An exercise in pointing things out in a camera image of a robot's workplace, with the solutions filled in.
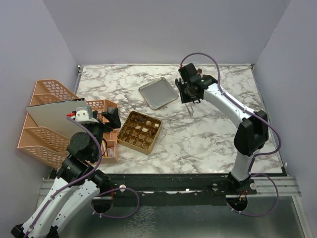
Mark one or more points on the black metal tongs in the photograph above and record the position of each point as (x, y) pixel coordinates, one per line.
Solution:
(189, 108)

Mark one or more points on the peach desk organizer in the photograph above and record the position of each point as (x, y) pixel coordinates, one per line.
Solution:
(109, 144)

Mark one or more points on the peach mesh file rack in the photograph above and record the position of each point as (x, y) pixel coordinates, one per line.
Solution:
(46, 131)

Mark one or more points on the white board sheet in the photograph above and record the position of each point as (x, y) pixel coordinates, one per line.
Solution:
(53, 116)

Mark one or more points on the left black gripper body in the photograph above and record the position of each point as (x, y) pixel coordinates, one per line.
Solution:
(97, 129)

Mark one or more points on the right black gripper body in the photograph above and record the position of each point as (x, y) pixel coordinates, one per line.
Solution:
(185, 95)

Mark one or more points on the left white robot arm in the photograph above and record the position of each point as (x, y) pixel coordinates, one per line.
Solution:
(78, 180)

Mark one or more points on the black mounting rail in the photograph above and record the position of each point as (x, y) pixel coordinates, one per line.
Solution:
(181, 189)

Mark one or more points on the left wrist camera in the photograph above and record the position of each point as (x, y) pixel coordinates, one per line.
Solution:
(83, 115)

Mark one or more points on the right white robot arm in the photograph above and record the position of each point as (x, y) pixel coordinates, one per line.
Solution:
(252, 127)

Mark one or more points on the gold chocolate box tray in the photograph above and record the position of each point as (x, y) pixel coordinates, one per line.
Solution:
(132, 136)

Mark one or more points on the silver tin lid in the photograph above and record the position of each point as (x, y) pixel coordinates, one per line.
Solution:
(158, 93)

